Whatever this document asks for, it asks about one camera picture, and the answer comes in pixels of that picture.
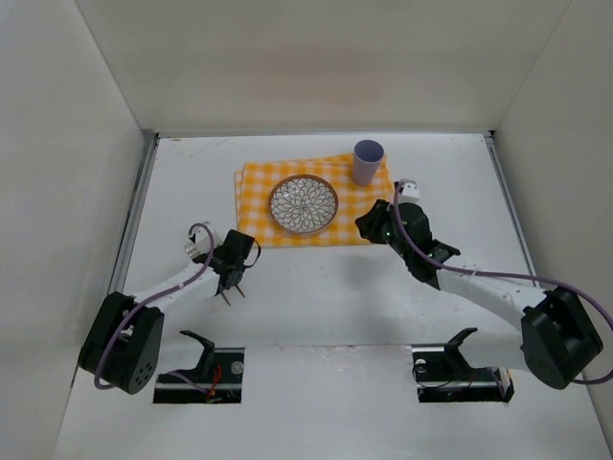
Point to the left aluminium rail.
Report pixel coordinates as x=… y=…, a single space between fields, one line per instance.
x=133 y=213

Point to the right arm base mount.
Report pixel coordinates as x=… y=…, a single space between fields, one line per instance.
x=442 y=374

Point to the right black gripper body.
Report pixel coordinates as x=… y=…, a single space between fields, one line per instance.
x=372 y=228

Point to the yellow white checkered cloth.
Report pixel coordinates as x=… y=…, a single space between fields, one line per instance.
x=255 y=181

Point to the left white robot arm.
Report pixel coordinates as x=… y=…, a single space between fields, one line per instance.
x=123 y=345

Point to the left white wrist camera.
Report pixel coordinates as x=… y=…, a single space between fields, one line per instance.
x=202 y=237

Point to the right aluminium rail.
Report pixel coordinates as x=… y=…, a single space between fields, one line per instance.
x=505 y=249

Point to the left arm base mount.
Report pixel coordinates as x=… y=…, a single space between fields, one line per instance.
x=191 y=369

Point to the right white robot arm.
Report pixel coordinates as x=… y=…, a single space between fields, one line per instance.
x=558 y=339

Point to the lilac plastic cup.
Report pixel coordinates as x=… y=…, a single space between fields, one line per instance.
x=367 y=156

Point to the aluminium rail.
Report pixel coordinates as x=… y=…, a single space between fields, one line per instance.
x=133 y=213
x=505 y=249

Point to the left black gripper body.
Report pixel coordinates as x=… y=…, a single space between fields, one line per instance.
x=231 y=279

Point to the floral patterned ceramic bowl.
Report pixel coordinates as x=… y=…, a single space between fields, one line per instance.
x=303 y=204

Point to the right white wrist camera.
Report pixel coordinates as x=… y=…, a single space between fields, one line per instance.
x=408 y=191

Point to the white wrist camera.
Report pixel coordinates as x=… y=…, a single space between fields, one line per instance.
x=202 y=237
x=408 y=191

